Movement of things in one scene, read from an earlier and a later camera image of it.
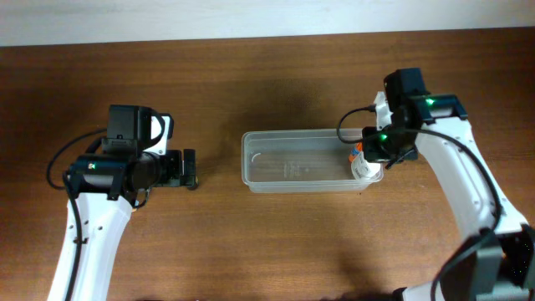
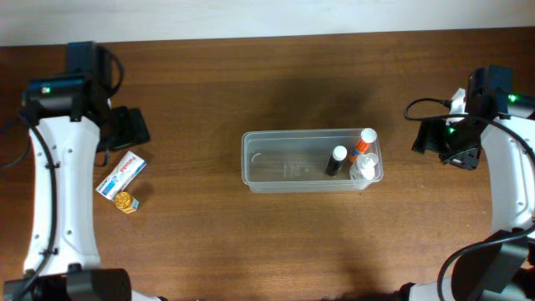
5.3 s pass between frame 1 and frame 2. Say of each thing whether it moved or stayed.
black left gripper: moved
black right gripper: moved
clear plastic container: stayed
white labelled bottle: stayed
